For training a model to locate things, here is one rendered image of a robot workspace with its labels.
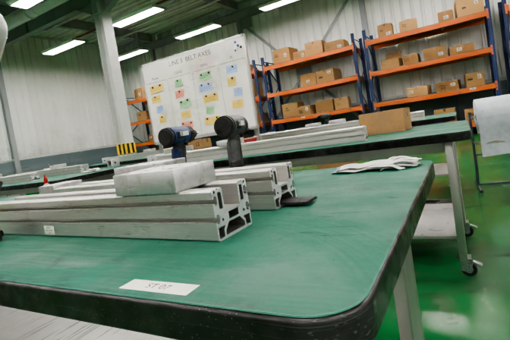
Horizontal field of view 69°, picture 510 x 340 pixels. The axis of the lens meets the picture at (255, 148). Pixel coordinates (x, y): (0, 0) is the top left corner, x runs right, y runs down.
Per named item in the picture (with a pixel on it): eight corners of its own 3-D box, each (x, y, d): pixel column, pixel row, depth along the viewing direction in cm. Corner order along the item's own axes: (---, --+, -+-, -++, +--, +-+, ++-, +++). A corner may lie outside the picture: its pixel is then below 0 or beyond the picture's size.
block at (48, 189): (36, 217, 121) (30, 188, 121) (71, 207, 132) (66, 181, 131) (51, 216, 117) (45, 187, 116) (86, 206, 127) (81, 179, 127)
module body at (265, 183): (58, 215, 119) (53, 188, 118) (86, 206, 127) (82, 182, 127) (275, 210, 76) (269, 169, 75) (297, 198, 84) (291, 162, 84)
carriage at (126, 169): (118, 193, 101) (113, 168, 100) (149, 184, 110) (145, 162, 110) (158, 190, 92) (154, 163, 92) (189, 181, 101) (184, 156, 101)
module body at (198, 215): (-8, 234, 103) (-15, 203, 102) (29, 223, 111) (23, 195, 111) (219, 242, 60) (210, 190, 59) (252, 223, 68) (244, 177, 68)
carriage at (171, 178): (118, 210, 71) (111, 175, 71) (161, 196, 81) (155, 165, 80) (179, 209, 63) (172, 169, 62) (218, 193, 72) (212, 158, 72)
